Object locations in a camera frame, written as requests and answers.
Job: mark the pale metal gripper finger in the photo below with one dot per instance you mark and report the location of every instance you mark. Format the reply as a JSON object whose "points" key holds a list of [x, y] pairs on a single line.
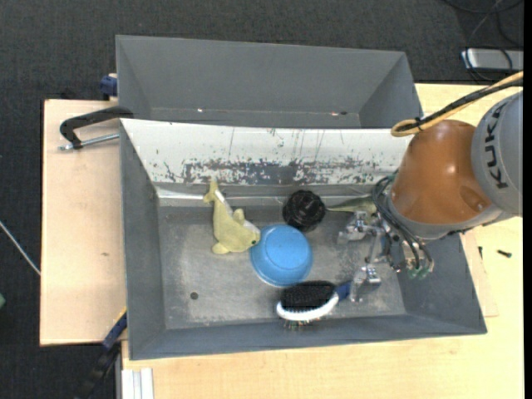
{"points": [[358, 225], [365, 279]]}

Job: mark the green toy lizard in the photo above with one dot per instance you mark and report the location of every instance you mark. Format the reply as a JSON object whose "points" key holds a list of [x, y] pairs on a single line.
{"points": [[353, 207]]}

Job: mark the black ribbed round lid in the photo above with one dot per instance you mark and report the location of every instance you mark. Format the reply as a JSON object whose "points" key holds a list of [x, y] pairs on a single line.
{"points": [[303, 210]]}

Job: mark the black and white brush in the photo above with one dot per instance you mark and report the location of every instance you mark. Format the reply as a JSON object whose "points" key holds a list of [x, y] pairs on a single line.
{"points": [[305, 297]]}

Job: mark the blue bowl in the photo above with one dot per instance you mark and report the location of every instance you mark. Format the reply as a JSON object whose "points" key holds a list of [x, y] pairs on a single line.
{"points": [[282, 256]]}

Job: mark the small black screw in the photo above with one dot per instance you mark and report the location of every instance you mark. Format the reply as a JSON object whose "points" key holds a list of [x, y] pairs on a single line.
{"points": [[504, 253]]}

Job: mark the yellow-green plush dolphin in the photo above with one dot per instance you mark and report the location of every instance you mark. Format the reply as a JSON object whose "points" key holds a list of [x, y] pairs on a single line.
{"points": [[229, 231]]}

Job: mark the grey metal bin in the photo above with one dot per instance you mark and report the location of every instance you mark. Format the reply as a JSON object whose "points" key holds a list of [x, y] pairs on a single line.
{"points": [[216, 272]]}

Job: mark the pale wood board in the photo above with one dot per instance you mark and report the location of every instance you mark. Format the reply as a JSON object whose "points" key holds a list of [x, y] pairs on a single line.
{"points": [[81, 223]]}

